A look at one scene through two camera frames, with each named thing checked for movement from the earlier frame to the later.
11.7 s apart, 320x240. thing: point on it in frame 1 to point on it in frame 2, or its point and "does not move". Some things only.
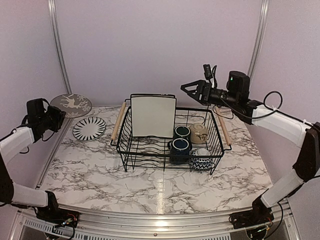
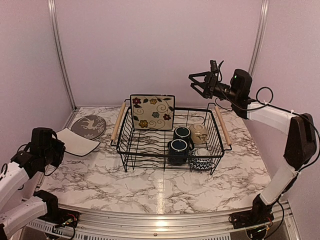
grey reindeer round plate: x=74 y=105 to x=91 y=127
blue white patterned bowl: x=200 y=159 does not move
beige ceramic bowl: x=199 y=133 does not move
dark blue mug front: x=180 y=148 does not move
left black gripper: x=60 y=115 to x=59 y=144
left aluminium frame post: x=53 y=13 does not move
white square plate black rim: x=153 y=116 to x=76 y=144
